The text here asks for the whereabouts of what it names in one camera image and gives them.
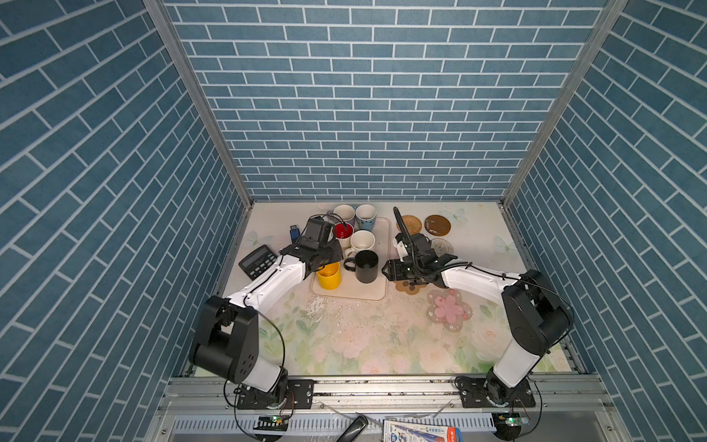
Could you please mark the brown paw print coaster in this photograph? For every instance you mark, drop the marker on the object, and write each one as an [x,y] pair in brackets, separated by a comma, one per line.
[409,288]

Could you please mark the black calculator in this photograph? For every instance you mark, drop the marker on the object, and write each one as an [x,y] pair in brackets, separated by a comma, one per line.
[257,262]

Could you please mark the dark brown wooden coaster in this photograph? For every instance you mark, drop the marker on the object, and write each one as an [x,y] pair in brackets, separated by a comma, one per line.
[437,225]

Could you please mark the white mug grey handle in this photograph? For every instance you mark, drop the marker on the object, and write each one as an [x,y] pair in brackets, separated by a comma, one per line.
[346,213]

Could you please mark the blue stapler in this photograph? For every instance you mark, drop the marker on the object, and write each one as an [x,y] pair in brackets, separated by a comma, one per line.
[294,234]

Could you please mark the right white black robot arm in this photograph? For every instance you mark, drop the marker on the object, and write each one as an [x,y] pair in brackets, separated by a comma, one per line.
[537,316]

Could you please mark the white speckled mug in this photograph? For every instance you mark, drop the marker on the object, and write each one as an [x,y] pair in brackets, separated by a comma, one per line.
[359,241]

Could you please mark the black handheld device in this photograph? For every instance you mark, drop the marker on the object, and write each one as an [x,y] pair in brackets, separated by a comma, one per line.
[354,430]

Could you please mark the pink flower coaster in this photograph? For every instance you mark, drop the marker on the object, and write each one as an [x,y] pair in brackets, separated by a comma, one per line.
[446,307]

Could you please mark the green circuit board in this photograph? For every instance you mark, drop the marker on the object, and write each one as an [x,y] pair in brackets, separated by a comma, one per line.
[272,423]

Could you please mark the aluminium front rail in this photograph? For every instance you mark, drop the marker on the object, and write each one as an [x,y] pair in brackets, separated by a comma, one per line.
[570,407]

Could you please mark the black mug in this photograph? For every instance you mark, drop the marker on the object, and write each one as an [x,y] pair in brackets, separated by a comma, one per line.
[364,264]

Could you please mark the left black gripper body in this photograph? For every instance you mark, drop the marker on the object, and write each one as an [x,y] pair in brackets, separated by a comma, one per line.
[329,252]

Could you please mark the yellow mug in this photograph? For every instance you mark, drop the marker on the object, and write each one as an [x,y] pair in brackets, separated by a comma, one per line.
[330,276]

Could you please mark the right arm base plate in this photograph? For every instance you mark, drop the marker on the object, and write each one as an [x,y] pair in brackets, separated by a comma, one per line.
[483,393]

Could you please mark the red inside mug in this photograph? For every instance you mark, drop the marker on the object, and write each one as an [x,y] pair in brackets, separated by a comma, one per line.
[343,232]

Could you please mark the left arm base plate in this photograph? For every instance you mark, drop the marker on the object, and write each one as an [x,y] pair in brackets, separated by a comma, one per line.
[294,394]

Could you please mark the beige serving tray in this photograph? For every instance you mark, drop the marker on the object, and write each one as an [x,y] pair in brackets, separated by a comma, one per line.
[350,287]

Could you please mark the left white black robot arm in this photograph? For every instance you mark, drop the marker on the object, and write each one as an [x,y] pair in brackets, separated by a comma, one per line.
[226,338]

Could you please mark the blue white printed package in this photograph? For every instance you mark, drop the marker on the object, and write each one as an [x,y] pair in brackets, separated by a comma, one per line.
[409,432]

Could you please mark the light blue floral mug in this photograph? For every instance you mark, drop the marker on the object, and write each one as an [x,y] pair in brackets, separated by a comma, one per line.
[366,217]

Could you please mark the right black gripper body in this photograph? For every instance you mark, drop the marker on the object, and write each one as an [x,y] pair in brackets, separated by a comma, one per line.
[405,270]

